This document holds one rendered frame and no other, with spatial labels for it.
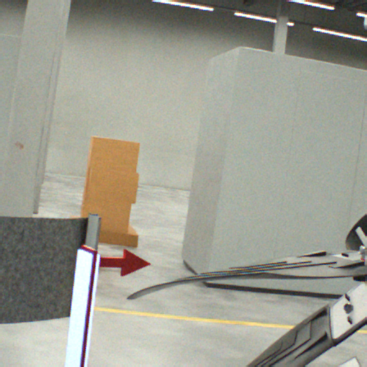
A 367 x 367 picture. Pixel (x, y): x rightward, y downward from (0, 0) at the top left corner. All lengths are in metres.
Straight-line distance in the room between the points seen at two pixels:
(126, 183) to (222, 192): 2.21
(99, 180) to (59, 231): 6.04
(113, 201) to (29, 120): 3.99
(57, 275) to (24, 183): 2.24
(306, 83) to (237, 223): 1.46
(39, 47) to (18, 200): 1.04
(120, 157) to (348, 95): 2.98
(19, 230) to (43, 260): 0.17
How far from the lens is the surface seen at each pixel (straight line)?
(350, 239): 0.93
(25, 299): 2.82
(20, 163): 5.09
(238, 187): 6.97
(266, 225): 7.08
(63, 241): 2.89
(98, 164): 8.87
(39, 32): 5.12
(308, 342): 0.96
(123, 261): 0.65
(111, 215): 8.94
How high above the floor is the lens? 1.29
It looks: 3 degrees down
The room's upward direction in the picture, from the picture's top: 8 degrees clockwise
